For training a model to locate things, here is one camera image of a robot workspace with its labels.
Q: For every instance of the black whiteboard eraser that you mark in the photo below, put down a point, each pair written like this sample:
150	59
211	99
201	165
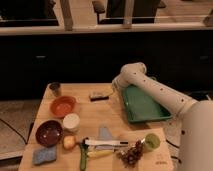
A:
98	97

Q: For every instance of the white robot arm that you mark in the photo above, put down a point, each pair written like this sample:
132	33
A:
196	141

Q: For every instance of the green plastic tray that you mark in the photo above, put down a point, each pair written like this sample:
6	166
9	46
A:
140	107

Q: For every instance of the blue grey cloth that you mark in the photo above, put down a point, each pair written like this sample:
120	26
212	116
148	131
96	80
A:
104	134

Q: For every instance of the orange bowl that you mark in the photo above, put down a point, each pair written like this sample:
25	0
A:
63	105

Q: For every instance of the white round container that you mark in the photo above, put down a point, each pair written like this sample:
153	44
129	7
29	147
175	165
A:
71	122

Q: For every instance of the dark metal cup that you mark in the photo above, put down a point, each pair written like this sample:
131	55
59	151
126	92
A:
55	87

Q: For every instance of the white marker pen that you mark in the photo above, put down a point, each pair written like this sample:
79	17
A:
107	143

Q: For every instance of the green cucumber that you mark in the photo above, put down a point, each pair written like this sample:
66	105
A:
83	154

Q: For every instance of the yellow onion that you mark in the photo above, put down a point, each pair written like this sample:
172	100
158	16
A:
69	142

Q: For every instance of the yellow corn cob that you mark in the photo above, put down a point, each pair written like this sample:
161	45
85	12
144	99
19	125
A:
101	153

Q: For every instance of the green apple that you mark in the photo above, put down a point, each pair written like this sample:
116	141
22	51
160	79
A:
152	142

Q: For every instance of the dark red bowl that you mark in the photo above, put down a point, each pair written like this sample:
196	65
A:
49	133

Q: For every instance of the purple grape bunch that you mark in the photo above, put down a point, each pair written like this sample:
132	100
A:
132	155

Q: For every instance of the blue sponge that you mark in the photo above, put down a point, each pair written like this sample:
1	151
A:
44	155

